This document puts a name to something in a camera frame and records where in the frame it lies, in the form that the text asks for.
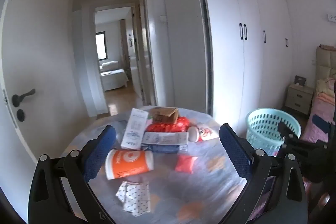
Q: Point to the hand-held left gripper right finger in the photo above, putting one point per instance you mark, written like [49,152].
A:
[236,150]

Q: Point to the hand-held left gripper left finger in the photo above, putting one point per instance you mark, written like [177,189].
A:
[99,153]

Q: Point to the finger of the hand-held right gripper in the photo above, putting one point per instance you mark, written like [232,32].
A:
[284,129]
[323,122]

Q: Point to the light teal plastic basket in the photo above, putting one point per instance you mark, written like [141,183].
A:
[262,127]

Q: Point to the white red bottle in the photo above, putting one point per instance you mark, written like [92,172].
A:
[204,133]

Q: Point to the small red packet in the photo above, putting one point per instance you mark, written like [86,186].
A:
[185,163]

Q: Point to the red plastic bag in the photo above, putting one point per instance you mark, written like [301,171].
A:
[170,127]

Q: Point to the beige nightstand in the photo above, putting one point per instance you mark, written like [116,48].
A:
[299,98]

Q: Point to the pale yellow cloth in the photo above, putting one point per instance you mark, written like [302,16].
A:
[324,86]

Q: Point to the white tall carton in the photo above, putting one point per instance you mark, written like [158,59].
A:
[134,129]

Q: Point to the white dotted paper wrapper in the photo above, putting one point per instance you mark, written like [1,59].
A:
[135,196]

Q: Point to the beige padded headboard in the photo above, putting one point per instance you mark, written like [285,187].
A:
[325,64]

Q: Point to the blue white flat box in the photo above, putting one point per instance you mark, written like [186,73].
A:
[162,141]

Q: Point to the brown paper box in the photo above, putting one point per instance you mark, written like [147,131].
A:
[164,114]

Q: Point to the white bed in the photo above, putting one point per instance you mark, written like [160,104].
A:
[113,77]

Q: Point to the white wardrobe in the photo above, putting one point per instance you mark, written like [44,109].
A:
[228,69]

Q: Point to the black door lock knob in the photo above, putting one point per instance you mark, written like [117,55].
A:
[20,114]

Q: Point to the dark framed window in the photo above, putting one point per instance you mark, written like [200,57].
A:
[101,47]

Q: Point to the beige curtain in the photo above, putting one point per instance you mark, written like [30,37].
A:
[123,43]

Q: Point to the white room door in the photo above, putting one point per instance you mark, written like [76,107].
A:
[42,43]

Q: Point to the dark picture frame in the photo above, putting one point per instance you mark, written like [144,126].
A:
[300,80]

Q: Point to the white wall socket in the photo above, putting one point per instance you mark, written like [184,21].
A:
[331,17]

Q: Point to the white light switch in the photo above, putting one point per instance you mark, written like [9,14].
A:
[163,18]

